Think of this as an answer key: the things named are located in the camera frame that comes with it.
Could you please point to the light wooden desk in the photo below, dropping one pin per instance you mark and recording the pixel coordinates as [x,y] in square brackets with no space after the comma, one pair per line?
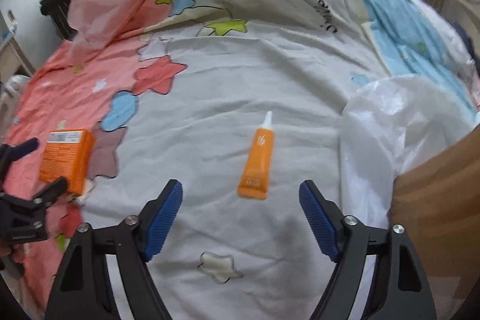
[11,54]

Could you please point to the orange tube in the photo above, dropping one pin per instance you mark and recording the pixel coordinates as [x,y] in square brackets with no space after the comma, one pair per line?
[257,162]

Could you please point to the white plastic bag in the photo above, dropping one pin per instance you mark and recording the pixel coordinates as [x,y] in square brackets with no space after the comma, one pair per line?
[375,125]

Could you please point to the orange box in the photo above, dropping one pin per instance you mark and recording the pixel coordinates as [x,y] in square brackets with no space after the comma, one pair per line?
[63,158]

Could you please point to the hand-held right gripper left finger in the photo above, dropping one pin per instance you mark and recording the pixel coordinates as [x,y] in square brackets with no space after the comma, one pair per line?
[165,218]

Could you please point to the clear plastic bag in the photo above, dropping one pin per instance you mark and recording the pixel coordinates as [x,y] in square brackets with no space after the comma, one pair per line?
[13,91]

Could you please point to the large cardboard box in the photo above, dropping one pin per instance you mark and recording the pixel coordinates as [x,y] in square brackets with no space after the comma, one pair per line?
[438,222]

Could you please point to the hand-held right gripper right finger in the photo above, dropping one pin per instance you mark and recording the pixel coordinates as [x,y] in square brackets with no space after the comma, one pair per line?
[318,222]

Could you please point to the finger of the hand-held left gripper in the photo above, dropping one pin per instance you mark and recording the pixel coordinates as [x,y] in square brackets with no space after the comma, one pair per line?
[22,146]
[52,190]

